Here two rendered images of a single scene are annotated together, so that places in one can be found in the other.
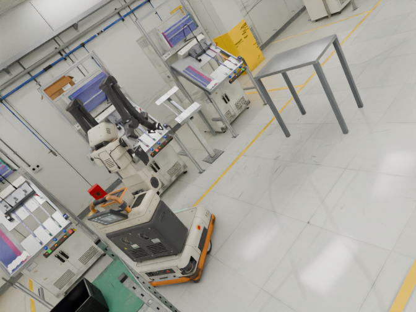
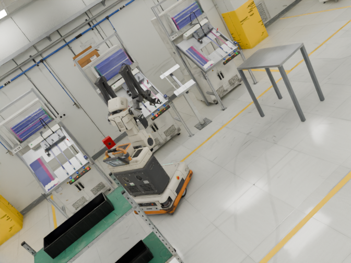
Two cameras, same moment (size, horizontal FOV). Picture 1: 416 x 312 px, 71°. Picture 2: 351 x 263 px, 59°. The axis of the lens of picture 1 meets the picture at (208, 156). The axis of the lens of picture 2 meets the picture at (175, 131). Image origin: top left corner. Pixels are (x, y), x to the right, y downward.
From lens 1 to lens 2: 115 cm
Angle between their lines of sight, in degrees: 9
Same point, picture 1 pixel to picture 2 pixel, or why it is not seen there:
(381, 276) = (283, 222)
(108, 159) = (119, 122)
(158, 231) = (148, 175)
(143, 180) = (142, 139)
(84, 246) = (95, 181)
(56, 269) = (74, 194)
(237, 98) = (231, 75)
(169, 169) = (166, 130)
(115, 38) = (134, 12)
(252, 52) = (257, 30)
